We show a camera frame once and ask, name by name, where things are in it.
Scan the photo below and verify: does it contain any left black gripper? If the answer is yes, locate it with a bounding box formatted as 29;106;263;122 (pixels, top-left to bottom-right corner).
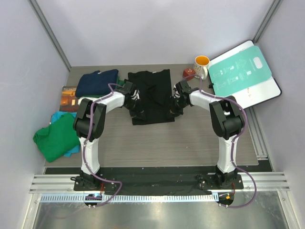
124;99;146;122

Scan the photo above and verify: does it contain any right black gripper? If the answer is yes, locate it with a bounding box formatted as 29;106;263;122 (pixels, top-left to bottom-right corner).
167;96;188;120

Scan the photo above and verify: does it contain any black t shirt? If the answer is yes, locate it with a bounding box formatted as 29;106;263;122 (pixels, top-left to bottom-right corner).
128;69;174;125

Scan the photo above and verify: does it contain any teal folding template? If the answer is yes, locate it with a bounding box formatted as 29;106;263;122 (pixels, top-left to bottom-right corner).
209;46;272;97

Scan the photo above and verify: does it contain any white board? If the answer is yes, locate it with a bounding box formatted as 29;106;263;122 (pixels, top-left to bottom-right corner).
208;41;282;109

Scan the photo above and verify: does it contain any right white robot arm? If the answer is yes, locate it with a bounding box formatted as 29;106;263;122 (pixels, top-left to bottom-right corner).
170;80;247;188

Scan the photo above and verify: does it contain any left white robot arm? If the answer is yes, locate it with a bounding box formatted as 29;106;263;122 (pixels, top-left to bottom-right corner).
71;81;146;191

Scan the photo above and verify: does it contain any dark green folded shirt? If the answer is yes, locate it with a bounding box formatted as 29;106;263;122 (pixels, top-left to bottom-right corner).
116;76;125;87

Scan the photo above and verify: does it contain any red cube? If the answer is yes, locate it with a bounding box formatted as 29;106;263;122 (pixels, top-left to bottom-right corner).
183;68;195;81

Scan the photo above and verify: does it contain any navy blue folded shirt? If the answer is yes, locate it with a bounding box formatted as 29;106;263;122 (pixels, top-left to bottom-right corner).
75;69;119;98

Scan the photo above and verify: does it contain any white mug orange inside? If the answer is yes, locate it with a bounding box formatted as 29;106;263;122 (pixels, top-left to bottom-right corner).
193;55;210;80

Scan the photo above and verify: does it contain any white folded shirt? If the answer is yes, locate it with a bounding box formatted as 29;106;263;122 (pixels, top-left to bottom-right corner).
78;96;100;105

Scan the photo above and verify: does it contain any brown picture book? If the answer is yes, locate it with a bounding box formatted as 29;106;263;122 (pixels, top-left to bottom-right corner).
59;86;79;113

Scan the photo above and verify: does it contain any turquoise shirt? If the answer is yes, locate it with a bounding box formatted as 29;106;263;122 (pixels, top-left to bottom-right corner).
50;111;80;157

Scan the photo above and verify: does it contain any bright green crumpled shirt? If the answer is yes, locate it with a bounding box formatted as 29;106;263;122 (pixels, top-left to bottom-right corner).
33;114;80;163

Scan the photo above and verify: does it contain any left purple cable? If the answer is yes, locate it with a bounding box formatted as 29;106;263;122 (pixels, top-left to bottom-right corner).
82;83;122;207

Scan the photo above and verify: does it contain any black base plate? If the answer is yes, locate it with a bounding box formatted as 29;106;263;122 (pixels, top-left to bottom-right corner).
71;167;244;196

